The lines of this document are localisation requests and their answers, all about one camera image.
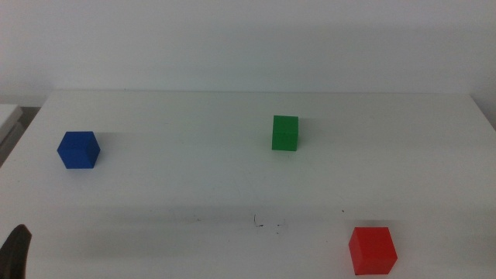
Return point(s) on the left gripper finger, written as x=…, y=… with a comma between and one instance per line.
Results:
x=14, y=253

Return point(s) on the blue cube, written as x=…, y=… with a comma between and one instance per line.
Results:
x=77, y=151

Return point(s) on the green cube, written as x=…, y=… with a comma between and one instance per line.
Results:
x=284, y=133

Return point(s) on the red cube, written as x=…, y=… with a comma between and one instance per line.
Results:
x=372, y=252

